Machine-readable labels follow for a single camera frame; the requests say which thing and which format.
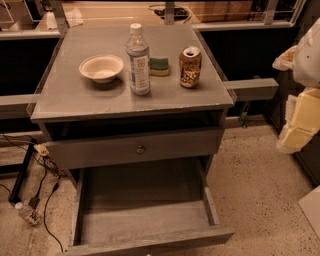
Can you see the clear blue-label plastic bottle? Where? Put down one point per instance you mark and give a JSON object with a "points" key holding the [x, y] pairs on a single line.
{"points": [[137, 49]]}

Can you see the closed grey top drawer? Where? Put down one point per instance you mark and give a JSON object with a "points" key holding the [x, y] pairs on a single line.
{"points": [[111, 150]]}

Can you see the grey horizontal rail bar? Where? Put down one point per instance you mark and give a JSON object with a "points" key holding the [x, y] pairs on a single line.
{"points": [[252, 89]]}

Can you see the white crumpled cloth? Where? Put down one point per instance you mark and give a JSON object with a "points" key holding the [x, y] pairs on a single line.
{"points": [[74, 17]]}

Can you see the green yellow sponge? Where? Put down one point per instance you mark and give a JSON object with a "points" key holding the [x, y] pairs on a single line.
{"points": [[159, 67]]}

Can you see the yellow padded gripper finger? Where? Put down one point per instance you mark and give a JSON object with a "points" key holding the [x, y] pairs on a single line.
{"points": [[285, 61], [302, 116]]}

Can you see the black metal stand leg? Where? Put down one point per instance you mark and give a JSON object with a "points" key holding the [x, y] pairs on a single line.
{"points": [[22, 170]]}

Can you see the white paper bowl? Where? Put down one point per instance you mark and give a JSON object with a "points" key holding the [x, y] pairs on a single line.
{"points": [[101, 68]]}

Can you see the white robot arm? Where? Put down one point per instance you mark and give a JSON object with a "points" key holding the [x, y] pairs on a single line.
{"points": [[306, 63]]}

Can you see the gold soda can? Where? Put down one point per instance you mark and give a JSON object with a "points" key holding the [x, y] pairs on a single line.
{"points": [[190, 61]]}

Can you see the small bottle on floor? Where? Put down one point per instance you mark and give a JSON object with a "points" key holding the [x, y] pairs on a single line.
{"points": [[27, 213]]}

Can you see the grey wooden drawer cabinet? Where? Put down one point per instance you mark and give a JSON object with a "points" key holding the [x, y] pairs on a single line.
{"points": [[72, 107]]}

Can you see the open grey middle drawer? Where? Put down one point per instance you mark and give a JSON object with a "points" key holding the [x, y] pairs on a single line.
{"points": [[144, 209]]}

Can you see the white floor board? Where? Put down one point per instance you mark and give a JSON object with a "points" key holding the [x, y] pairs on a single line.
{"points": [[310, 205]]}

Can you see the round drawer knob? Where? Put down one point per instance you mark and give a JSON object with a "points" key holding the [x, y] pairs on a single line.
{"points": [[140, 149]]}

